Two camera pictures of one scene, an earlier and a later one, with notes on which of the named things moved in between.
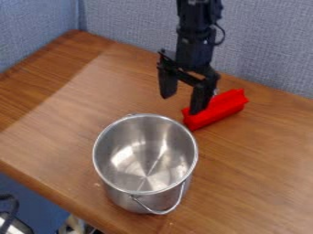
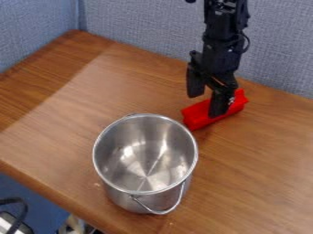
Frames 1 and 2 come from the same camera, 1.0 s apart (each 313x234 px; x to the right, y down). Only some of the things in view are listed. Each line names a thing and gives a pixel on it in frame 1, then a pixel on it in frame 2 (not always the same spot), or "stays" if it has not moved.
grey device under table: (17, 227) stays
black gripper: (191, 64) to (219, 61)
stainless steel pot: (144, 154) stays
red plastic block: (219, 107) stays
